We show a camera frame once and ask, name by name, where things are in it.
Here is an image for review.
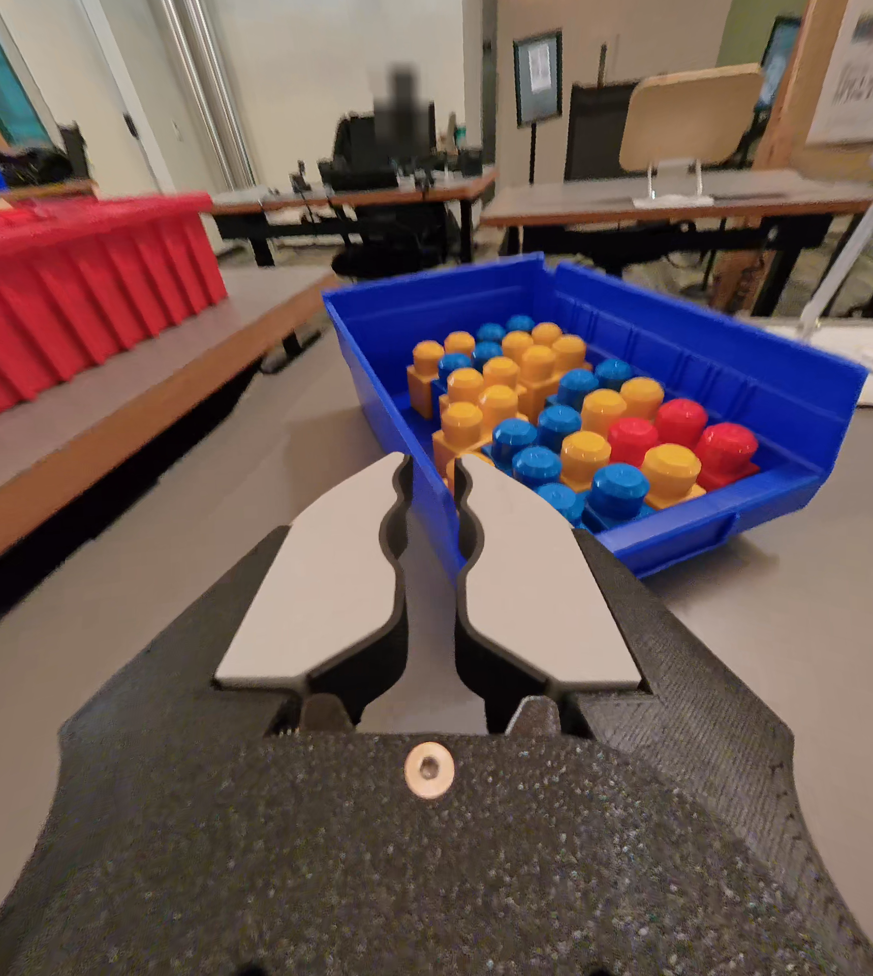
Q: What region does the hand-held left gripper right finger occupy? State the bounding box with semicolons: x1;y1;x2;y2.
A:
454;453;643;732

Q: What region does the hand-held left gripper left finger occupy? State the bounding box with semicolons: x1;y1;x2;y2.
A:
211;453;414;722

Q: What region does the pile of colourful toy blocks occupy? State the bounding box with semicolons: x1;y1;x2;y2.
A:
407;315;761;531

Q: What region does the red ribbed plastic bin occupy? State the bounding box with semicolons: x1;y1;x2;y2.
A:
0;193;231;440

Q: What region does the small clear stand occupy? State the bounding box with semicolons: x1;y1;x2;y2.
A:
632;161;714;208

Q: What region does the small wooden display board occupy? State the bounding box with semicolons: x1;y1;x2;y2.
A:
620;63;765;175

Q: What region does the black bag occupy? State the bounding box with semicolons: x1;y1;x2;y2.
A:
0;145;75;187

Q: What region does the black framed sign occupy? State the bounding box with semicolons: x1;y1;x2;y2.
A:
513;30;564;184

